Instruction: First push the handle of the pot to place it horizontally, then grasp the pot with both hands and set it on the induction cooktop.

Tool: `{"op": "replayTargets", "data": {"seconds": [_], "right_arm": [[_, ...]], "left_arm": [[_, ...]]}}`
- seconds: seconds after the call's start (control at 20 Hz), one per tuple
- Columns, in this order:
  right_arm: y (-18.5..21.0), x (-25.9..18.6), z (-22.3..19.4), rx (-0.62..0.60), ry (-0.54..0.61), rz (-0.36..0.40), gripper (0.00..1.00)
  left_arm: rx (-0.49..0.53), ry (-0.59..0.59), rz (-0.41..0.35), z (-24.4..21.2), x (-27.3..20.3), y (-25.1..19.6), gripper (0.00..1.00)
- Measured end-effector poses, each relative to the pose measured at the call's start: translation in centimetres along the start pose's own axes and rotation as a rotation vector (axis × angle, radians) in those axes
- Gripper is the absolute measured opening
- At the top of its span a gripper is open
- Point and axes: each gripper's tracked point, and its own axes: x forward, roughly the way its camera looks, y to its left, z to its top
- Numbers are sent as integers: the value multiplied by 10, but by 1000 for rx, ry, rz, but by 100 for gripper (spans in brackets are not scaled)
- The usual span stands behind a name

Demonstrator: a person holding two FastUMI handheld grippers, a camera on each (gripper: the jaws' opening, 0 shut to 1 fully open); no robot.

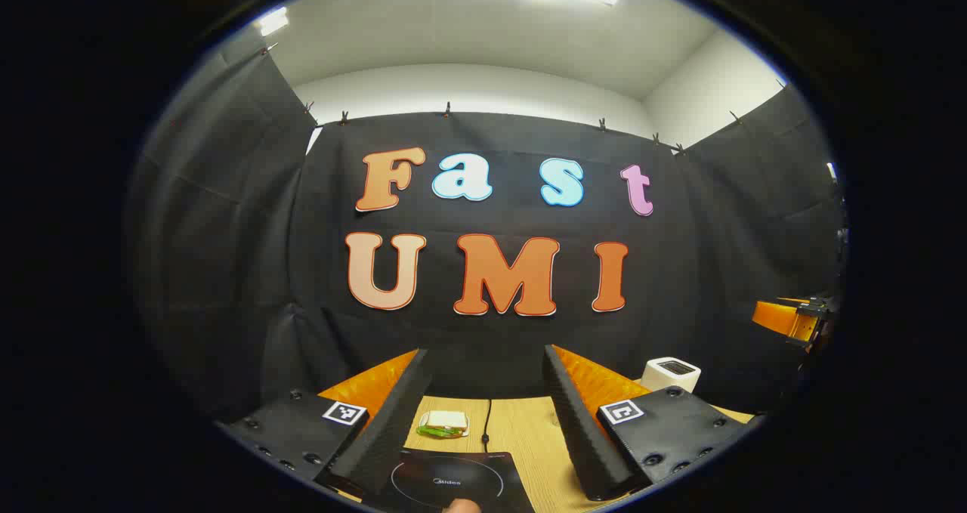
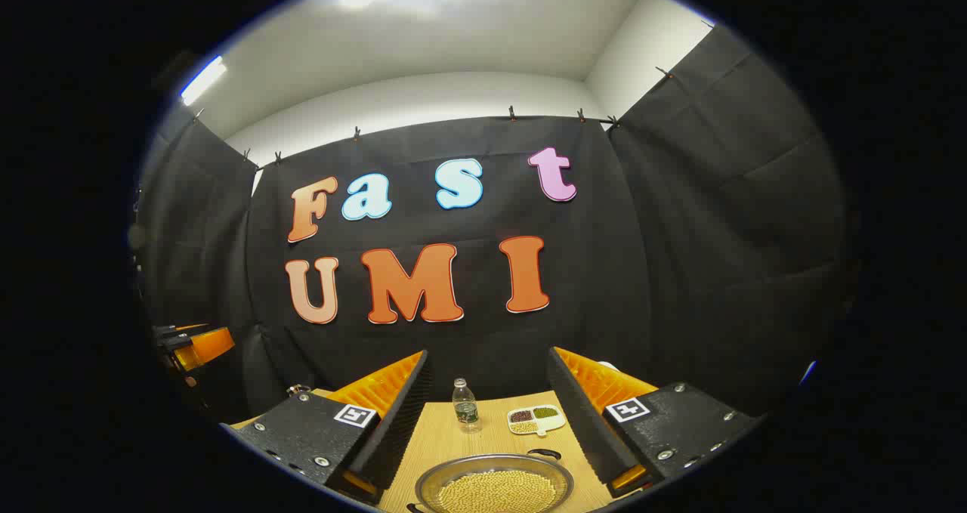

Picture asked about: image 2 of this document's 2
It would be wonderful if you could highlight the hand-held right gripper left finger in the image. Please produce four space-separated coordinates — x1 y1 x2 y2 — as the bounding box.
219 349 437 506

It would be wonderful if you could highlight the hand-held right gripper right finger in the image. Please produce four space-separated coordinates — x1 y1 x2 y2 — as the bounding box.
546 346 761 500

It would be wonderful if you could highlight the steel pot with black handle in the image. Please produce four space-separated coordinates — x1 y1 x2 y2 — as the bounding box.
406 448 575 513

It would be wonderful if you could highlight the pile of yellow soybeans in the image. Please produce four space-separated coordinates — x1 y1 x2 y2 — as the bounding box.
438 471 558 513

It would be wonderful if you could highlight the white divided bean dish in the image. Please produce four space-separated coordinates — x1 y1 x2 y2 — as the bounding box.
507 405 567 437

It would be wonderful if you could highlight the clear plastic water bottle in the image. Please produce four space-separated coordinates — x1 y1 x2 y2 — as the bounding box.
452 378 482 433

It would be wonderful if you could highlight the black backdrop cloth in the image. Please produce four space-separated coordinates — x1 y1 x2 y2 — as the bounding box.
136 22 858 423

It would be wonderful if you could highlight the small ceiling light panel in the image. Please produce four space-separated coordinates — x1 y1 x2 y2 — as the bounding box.
179 55 228 107

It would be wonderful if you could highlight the row of black cloth clips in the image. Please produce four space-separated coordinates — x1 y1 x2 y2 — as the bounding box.
193 20 715 165

